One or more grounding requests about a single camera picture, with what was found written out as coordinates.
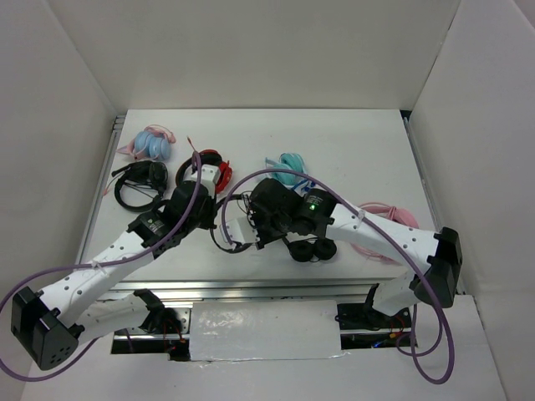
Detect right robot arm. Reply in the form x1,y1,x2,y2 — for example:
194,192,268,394
250,179,462,327

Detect small black headphones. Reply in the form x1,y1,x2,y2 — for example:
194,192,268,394
283,237,338,262

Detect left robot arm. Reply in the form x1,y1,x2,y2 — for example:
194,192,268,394
11,181,216,371

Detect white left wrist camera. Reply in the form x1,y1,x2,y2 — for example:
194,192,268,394
184,165,221,198

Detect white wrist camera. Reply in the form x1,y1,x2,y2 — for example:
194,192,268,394
184,165,221,198
220,216,260,246

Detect teal and white headphones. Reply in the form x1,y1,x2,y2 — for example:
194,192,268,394
264,153,315,194

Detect black taped headphones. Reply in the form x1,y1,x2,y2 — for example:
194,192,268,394
208,191,256,254

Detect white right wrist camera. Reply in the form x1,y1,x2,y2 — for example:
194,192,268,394
220,216,260,246

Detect black gaming headset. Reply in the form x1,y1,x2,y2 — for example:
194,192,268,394
103,160,168,213

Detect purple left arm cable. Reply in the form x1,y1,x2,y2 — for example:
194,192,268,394
0,150,201,383

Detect white foil cover plate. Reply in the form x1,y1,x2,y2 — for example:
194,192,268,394
189,300,342,362

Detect red and black headphones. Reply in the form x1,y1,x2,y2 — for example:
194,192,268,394
175,149,232,195

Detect blue and pink headphones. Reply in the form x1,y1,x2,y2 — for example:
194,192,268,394
116,124,176,161

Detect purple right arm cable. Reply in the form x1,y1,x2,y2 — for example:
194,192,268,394
221,169,456,384

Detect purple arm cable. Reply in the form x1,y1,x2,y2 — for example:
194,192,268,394
221,169,456,384
0,150,201,383

